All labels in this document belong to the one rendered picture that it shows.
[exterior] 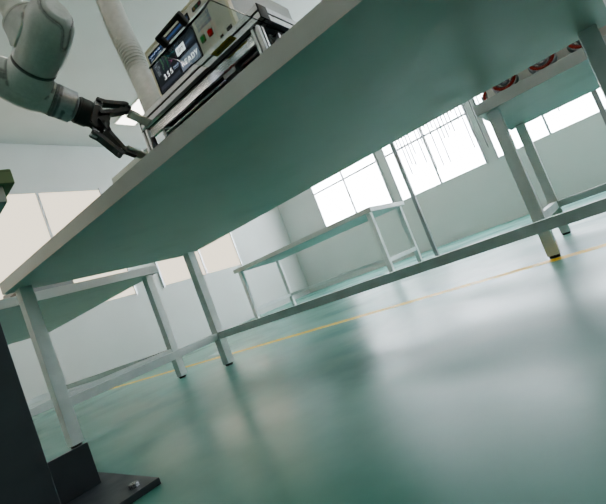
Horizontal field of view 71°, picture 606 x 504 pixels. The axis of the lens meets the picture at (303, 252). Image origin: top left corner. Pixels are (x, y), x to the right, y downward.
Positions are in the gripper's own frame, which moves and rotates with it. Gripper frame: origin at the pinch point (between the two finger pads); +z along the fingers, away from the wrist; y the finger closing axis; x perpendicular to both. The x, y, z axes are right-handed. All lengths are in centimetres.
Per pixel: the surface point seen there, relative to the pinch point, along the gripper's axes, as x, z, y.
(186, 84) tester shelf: 4.3, 11.4, -27.3
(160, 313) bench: -148, 80, -3
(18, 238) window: -447, 43, -191
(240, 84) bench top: 50, -2, 23
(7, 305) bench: -139, -4, 8
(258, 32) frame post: 39.2, 14.9, -19.9
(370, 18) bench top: 77, 7, 24
